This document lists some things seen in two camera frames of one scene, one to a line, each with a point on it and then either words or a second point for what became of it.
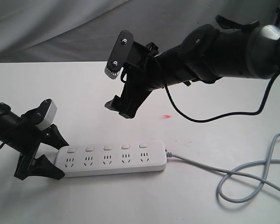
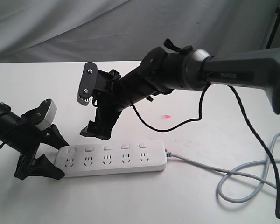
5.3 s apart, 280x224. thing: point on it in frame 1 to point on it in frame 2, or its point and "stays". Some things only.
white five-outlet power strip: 102,159 stays
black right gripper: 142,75 to 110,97
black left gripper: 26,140 stays
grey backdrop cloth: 88,31 stays
